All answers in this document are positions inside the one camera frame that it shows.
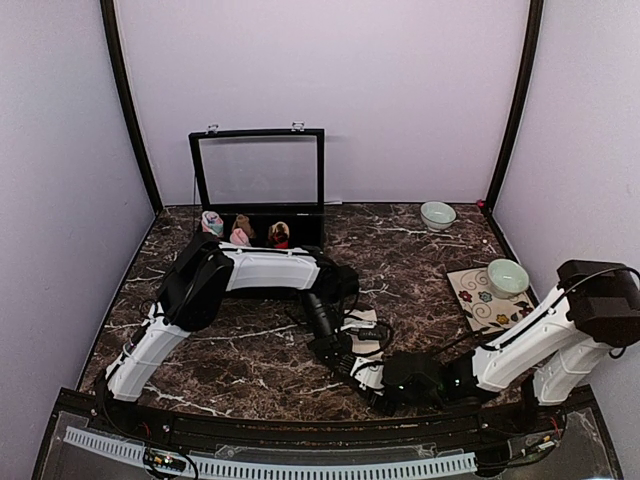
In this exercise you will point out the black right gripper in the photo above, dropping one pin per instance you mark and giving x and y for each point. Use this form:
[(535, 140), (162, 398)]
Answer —
[(389, 409)]

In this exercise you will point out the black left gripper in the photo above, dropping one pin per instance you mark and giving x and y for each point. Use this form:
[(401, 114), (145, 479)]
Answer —
[(327, 347)]

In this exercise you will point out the white brown striped sock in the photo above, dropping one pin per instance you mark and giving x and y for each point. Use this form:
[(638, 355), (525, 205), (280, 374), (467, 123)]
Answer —
[(361, 318)]

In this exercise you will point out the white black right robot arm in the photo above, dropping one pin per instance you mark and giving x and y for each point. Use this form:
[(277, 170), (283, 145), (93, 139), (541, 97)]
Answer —
[(591, 311)]

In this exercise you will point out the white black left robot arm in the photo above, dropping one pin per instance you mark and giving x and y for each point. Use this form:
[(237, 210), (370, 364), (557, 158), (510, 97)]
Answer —
[(205, 273)]

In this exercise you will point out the floral patterned coaster tile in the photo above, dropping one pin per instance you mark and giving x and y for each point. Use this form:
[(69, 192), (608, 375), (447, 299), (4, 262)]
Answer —
[(483, 310)]

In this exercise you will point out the white cup on coaster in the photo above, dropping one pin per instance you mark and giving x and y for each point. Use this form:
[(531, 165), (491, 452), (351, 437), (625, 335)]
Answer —
[(507, 278)]

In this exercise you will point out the pale green ceramic bowl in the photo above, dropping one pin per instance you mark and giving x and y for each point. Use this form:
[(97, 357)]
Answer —
[(437, 216)]

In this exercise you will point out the black glass-lid sock box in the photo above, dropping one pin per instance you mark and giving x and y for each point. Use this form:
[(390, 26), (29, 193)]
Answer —
[(270, 175)]

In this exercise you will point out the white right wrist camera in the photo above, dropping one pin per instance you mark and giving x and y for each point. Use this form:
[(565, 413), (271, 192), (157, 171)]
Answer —
[(368, 373)]

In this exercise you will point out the white slotted cable duct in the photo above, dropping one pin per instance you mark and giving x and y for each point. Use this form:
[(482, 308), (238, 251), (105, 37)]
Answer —
[(165, 464)]

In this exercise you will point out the black table edge rail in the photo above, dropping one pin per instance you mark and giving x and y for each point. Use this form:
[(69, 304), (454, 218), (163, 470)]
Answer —
[(467, 429)]

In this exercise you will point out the black left frame post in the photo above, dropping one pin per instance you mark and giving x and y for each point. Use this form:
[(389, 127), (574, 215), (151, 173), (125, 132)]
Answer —
[(124, 92)]

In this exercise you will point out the black frame post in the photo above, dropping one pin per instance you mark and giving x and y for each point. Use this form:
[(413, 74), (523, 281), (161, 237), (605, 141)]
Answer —
[(528, 54), (124, 92)]

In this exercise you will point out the black right frame post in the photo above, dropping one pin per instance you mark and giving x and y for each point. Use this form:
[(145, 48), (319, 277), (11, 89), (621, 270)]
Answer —
[(528, 54)]

